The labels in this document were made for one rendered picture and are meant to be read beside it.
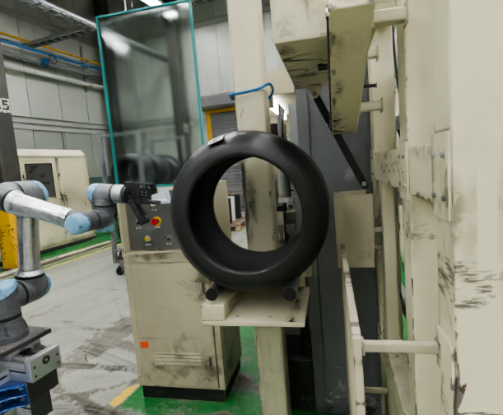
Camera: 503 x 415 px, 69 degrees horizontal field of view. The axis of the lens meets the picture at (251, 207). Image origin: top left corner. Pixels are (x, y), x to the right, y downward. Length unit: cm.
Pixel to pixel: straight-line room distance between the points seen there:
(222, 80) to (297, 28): 1047
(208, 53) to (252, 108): 1023
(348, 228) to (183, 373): 135
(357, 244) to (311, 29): 87
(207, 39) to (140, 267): 1018
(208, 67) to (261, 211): 1026
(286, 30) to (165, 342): 183
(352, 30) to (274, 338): 131
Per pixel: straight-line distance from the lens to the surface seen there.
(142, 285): 225
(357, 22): 93
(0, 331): 183
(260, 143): 122
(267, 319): 135
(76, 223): 145
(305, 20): 100
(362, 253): 154
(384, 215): 154
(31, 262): 186
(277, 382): 188
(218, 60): 1164
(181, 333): 226
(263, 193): 159
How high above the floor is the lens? 134
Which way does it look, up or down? 6 degrees down
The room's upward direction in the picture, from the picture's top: 5 degrees counter-clockwise
